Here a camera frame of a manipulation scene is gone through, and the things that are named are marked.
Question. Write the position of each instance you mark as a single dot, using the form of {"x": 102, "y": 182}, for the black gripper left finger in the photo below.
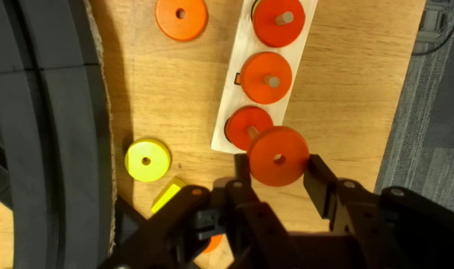
{"x": 207, "y": 229}

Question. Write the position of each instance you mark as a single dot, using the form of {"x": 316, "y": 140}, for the white wooden peg platform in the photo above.
{"x": 234, "y": 102}

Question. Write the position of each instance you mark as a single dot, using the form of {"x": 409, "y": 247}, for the black curved track piece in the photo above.
{"x": 53, "y": 140}

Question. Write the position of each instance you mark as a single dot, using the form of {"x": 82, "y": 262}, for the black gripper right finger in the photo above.
{"x": 386, "y": 229}

